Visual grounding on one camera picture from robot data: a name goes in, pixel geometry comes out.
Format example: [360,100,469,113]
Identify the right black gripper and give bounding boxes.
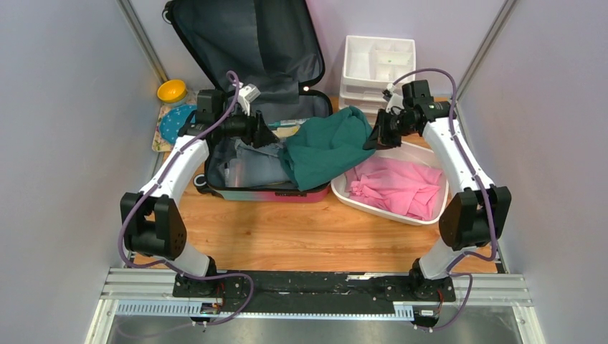
[365,108,418,151]

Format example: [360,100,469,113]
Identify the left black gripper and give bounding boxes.
[216,103,280,150]

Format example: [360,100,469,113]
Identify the light blue denim jeans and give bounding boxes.
[234,139,290,188]

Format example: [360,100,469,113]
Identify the white plastic basin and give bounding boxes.
[331,142,449,226]

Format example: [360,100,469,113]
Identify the pink garment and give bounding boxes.
[346,156,443,221]

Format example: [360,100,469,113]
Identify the dark green garment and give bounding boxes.
[278,106,375,191]

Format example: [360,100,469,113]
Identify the white plastic drawer organizer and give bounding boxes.
[338,35,416,125]

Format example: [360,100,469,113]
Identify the pink and teal kids suitcase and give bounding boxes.
[164,1,333,203]

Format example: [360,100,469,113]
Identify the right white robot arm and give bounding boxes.
[364,80,512,300]

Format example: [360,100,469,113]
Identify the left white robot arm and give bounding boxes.
[118,84,278,297]

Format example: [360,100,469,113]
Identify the teal tube with barcode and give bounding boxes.
[267,119,307,130]

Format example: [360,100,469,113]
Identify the teal polka dot plate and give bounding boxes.
[158,105,196,145]

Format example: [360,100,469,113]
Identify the yellow bowl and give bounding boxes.
[156,79,188,104]

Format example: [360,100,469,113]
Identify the floral cloth mat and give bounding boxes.
[152,90,196,152]

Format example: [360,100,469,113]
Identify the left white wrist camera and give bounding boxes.
[237,83,260,116]

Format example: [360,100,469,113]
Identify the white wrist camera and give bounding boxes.
[382,82,404,115]
[237,83,260,116]

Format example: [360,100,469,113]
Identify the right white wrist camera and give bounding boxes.
[382,82,404,115]

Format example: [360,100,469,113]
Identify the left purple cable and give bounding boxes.
[117,70,254,333]

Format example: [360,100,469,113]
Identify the purple cable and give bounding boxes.
[389,67,499,333]
[117,70,254,333]

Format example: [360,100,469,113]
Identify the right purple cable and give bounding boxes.
[389,67,499,333]

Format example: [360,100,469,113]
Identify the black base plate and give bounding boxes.
[172,270,455,315]

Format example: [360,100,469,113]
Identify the aluminium rail frame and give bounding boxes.
[85,268,544,343]

